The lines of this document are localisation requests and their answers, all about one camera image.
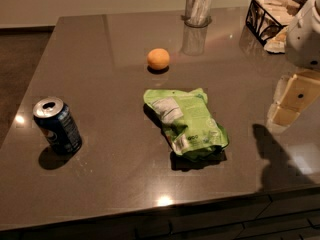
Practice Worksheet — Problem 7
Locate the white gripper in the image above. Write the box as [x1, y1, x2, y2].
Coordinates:
[267, 0, 320, 134]

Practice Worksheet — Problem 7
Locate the green rice chip bag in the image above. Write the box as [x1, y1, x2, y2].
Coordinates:
[143, 88, 229, 162]

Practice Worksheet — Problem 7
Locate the blue pepsi can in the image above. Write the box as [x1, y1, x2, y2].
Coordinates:
[33, 97, 82, 155]

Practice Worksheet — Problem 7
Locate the clear glass with straws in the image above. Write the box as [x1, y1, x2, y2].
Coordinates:
[184, 0, 212, 28]

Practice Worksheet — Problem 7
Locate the orange fruit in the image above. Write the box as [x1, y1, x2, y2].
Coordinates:
[147, 48, 170, 70]

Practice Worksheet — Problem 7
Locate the black wire napkin basket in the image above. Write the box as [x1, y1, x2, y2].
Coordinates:
[246, 0, 301, 45]

